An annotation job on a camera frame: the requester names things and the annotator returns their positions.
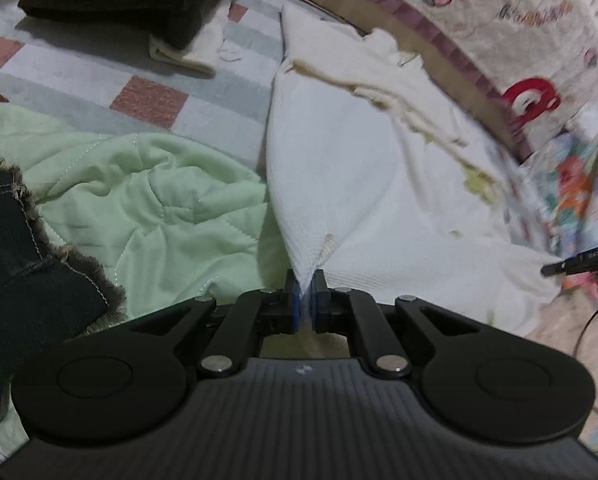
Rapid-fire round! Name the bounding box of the dark grey folded garment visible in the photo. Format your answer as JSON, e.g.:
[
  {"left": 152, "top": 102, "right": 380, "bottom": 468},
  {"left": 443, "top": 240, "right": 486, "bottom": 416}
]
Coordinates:
[{"left": 18, "top": 0, "right": 215, "bottom": 51}]

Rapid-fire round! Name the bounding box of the cream folded garment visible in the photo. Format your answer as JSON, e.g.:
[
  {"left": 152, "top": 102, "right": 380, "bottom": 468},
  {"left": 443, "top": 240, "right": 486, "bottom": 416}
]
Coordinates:
[{"left": 149, "top": 10, "right": 230, "bottom": 78}]

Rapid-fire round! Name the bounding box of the light green quilted garment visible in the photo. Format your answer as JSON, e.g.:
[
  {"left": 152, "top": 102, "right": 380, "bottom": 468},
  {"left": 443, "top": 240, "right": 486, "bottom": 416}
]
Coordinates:
[{"left": 0, "top": 102, "right": 300, "bottom": 306}]

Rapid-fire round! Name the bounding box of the white knit garment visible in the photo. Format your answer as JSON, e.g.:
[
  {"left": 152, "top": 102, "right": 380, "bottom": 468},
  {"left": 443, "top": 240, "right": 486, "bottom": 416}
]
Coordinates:
[{"left": 265, "top": 4, "right": 562, "bottom": 341}]

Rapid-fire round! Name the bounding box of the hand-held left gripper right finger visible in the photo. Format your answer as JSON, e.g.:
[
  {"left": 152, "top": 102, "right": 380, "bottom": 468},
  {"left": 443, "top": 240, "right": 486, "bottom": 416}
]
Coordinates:
[{"left": 311, "top": 269, "right": 480, "bottom": 378}]

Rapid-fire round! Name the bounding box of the quilted bedspread with red print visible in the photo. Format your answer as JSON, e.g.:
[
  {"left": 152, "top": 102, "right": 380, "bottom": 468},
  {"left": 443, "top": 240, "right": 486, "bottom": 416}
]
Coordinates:
[{"left": 304, "top": 0, "right": 598, "bottom": 158}]

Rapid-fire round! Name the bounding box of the dark frayed denim garment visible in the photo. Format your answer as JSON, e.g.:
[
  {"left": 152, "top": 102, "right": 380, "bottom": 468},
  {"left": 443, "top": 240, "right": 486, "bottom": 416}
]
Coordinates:
[{"left": 0, "top": 160, "right": 127, "bottom": 426}]

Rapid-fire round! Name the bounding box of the floral printed cloth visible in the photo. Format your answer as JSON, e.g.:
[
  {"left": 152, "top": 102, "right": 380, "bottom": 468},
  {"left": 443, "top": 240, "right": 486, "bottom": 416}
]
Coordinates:
[{"left": 509, "top": 105, "right": 598, "bottom": 311}]

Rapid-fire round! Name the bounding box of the checkered cartoon rug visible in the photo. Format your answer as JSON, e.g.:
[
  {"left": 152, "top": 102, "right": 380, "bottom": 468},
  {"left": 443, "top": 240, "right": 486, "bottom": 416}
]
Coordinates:
[{"left": 0, "top": 0, "right": 555, "bottom": 241}]

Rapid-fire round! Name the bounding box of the black cable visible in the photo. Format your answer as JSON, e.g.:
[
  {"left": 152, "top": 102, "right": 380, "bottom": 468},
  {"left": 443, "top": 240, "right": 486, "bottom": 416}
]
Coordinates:
[{"left": 574, "top": 292, "right": 598, "bottom": 361}]

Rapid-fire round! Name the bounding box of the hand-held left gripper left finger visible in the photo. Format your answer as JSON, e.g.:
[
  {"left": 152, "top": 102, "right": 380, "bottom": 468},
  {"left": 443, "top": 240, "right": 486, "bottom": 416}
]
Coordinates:
[{"left": 129, "top": 269, "right": 302, "bottom": 378}]

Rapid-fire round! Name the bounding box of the beige bed frame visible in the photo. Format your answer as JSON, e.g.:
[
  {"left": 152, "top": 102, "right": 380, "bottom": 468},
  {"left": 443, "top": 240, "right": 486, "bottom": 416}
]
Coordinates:
[{"left": 249, "top": 0, "right": 525, "bottom": 161}]

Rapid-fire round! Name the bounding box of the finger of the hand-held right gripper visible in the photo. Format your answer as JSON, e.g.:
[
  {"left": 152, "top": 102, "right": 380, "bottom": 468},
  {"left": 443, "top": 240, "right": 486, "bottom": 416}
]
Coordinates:
[{"left": 542, "top": 251, "right": 598, "bottom": 277}]

